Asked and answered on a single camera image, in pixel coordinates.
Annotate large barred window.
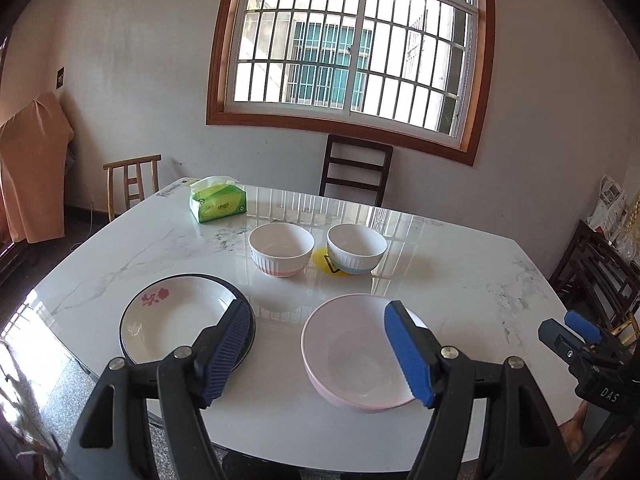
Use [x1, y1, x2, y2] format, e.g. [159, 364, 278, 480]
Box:
[206, 0, 496, 167]

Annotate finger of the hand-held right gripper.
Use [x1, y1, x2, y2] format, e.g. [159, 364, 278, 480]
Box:
[537, 318, 589, 377]
[564, 310, 621, 356]

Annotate white bowl with blue base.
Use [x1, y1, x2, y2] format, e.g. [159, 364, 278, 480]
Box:
[326, 223, 388, 277]

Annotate light wooden chair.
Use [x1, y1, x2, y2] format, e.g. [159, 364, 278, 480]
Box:
[103, 154, 162, 222]

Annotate yellow round sticker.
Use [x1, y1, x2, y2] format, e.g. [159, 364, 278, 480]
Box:
[311, 247, 352, 277]

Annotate person's right hand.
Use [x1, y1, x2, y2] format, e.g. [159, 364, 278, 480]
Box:
[559, 402, 588, 455]

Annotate green tissue pack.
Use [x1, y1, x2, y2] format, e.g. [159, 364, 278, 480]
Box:
[189, 176, 249, 224]

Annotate white table label strip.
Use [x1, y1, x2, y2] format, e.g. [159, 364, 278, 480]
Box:
[156, 179, 199, 197]

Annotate white bowl with pink base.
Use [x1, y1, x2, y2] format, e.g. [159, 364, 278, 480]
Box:
[248, 223, 315, 279]

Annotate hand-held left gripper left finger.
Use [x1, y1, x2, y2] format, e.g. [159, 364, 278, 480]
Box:
[64, 299, 252, 480]

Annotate black-rimmed flower plate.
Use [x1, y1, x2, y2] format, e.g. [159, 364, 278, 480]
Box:
[118, 272, 257, 367]

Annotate orange cloth cover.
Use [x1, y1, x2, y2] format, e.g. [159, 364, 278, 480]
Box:
[0, 91, 76, 244]

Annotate large pink bowl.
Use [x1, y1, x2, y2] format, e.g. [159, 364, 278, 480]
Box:
[301, 293, 437, 414]

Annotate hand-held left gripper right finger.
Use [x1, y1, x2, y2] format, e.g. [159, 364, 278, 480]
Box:
[384, 300, 573, 480]

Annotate folded newspaper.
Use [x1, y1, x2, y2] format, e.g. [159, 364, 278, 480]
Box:
[586, 175, 629, 232]

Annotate dark wooden side chair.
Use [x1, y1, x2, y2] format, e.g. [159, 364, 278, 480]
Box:
[549, 219, 640, 333]

